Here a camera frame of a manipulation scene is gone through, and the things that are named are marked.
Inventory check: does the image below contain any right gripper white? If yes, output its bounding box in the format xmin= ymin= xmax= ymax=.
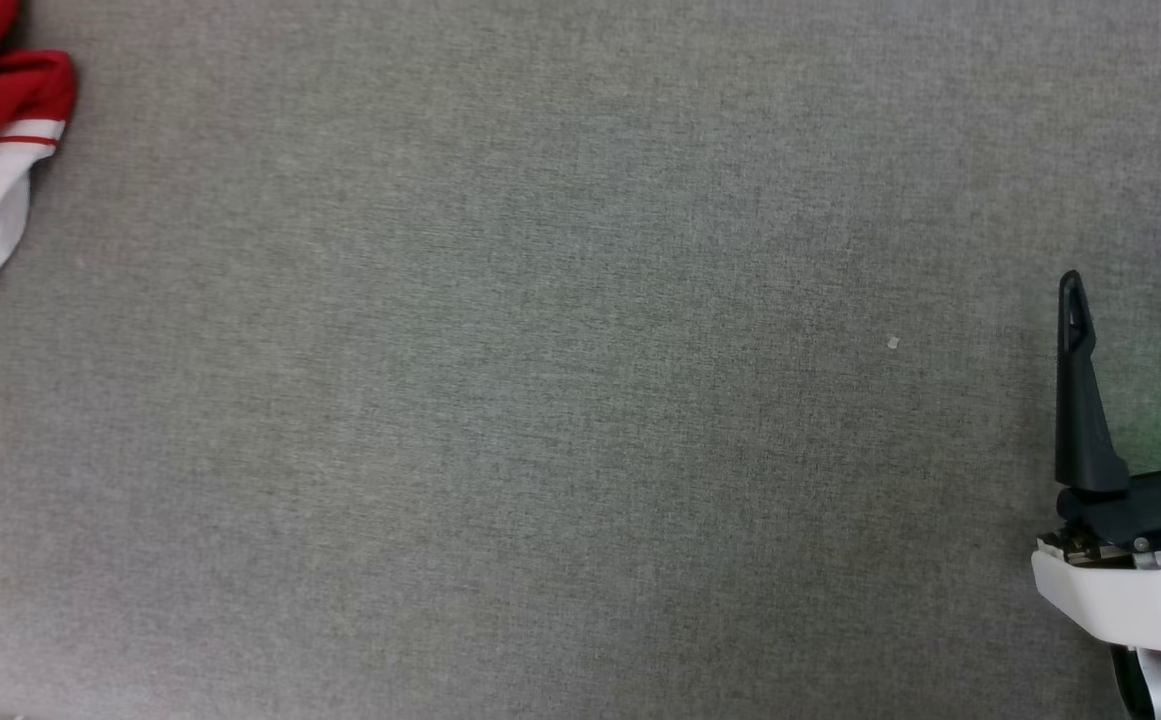
xmin=1031 ymin=269 xmax=1161 ymax=657

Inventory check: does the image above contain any grey fabric sofa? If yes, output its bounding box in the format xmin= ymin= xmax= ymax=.
xmin=0 ymin=0 xmax=1161 ymax=720

